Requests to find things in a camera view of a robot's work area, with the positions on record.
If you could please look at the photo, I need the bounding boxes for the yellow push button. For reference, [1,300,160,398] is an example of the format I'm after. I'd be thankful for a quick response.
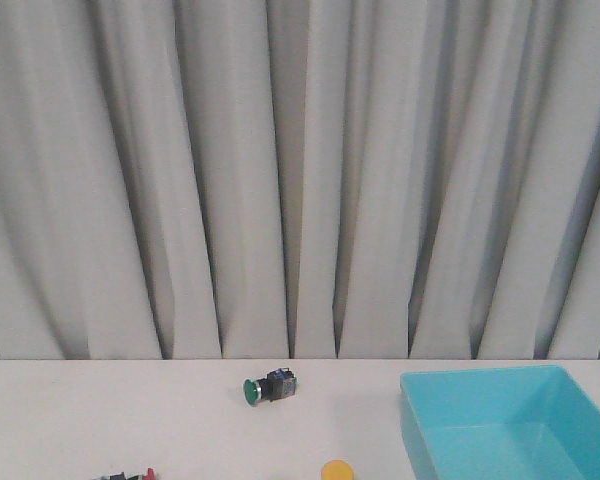
[321,460,355,480]

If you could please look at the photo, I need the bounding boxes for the grey pleated curtain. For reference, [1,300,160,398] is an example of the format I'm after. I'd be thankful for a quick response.
[0,1,600,360]

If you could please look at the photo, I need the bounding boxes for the green push button switch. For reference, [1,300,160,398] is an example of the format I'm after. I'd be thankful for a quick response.
[243,368,297,406]

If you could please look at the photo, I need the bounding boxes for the light blue plastic box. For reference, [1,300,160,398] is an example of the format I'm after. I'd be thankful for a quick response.
[400,365,600,479]

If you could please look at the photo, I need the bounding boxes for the red push button switch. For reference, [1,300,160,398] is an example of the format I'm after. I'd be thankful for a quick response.
[90,467,157,480]

